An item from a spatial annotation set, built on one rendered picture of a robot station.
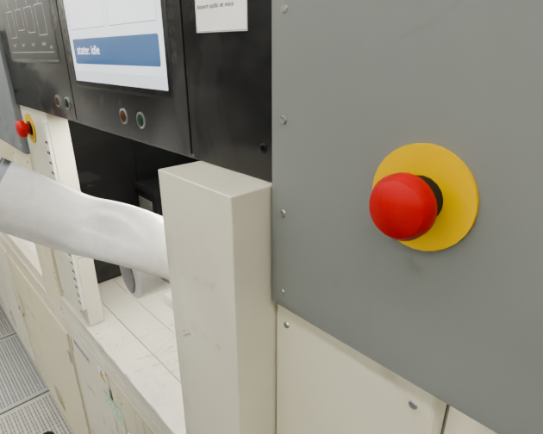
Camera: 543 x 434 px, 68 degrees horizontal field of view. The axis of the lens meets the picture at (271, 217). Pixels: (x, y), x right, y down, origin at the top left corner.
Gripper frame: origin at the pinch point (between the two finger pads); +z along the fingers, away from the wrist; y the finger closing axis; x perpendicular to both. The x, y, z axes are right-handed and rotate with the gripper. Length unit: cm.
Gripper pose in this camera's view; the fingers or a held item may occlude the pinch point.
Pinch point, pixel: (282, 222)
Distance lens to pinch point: 80.5
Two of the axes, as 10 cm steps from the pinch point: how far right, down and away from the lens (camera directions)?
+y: 6.4, 2.9, -7.1
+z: 7.7, -2.4, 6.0
